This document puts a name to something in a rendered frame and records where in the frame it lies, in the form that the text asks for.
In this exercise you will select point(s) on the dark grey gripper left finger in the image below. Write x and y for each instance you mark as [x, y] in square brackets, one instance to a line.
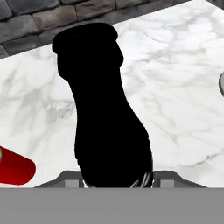
[68, 178]

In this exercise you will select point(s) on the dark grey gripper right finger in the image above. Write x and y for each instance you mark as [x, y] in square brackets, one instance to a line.
[169, 179]

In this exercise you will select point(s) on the black bottle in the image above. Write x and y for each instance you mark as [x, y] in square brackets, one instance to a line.
[105, 116]

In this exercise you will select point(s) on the red can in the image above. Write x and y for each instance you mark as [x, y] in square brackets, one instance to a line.
[14, 167]

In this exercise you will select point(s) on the grey round object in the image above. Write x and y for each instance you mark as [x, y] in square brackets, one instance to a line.
[222, 83]

